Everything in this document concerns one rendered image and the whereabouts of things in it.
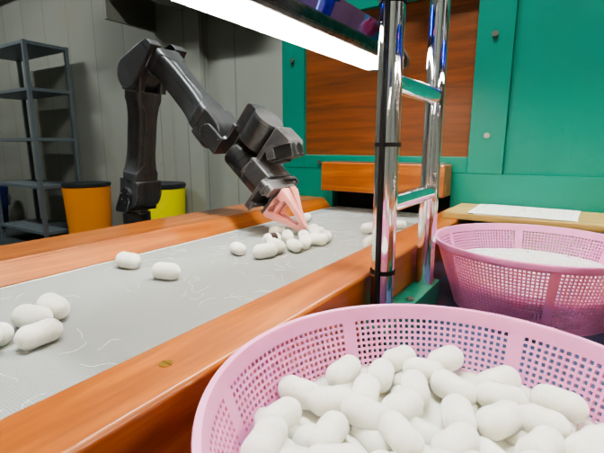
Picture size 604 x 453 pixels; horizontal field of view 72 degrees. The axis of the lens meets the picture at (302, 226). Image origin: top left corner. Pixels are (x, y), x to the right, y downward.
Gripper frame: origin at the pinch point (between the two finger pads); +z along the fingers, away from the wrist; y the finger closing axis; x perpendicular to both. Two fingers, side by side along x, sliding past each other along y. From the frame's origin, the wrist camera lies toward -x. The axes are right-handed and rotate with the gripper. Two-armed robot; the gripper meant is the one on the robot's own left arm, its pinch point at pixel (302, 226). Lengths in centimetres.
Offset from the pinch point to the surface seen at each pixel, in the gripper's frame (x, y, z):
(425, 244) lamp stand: -16.5, -6.6, 17.2
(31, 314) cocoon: -1.1, -44.9, 1.4
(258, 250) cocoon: -1.9, -16.3, 2.8
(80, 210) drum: 221, 121, -197
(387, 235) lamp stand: -19.7, -21.4, 15.0
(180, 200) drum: 146, 139, -131
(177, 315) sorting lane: -4.3, -35.4, 7.9
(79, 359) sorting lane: -4.7, -45.2, 8.3
